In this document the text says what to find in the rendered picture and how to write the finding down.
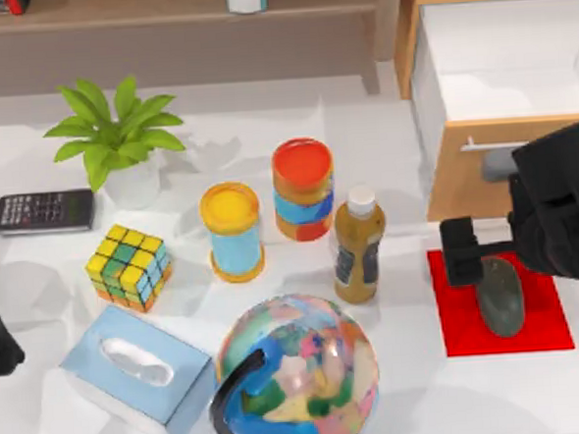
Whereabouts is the dark grey computer mouse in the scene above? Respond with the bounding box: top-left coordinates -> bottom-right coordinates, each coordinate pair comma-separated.
476,255 -> 528,339

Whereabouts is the pale wooden drawer front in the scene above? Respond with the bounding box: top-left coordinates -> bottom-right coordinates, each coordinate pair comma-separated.
420,113 -> 579,223

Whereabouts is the red square mat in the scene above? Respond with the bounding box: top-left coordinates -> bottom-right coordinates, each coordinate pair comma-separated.
426,242 -> 576,359

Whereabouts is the pale grey rounded box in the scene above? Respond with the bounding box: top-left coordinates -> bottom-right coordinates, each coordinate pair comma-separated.
479,146 -> 522,185

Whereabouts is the brown bottle with white cap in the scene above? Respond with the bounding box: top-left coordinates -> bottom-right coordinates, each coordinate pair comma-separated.
327,184 -> 392,306

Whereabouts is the red-lidded orange and blue can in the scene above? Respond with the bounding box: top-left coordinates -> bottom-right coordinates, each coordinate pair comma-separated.
269,135 -> 340,244

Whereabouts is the white drawer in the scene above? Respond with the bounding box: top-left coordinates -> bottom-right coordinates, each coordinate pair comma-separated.
403,0 -> 579,210

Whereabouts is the colourful globe on black stand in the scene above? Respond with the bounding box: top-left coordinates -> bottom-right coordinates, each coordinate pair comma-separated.
203,289 -> 384,434

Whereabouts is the yellow can with blue label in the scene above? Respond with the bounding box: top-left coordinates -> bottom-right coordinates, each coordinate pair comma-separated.
197,179 -> 268,286

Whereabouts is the colourful puzzle cube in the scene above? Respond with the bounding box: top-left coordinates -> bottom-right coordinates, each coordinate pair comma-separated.
82,220 -> 177,318

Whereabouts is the light blue tissue box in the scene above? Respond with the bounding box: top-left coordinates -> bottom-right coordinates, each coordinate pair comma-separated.
54,298 -> 220,434

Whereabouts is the wooden open shelf unit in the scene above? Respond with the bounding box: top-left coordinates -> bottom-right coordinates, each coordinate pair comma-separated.
0,0 -> 400,118

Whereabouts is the green plant in white pot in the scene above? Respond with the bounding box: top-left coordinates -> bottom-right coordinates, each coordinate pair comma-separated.
39,71 -> 190,216

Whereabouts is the black calculator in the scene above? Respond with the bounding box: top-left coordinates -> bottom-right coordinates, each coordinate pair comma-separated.
0,188 -> 98,239

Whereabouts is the metal drawer handle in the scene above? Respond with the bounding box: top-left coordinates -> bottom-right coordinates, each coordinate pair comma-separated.
459,133 -> 532,154

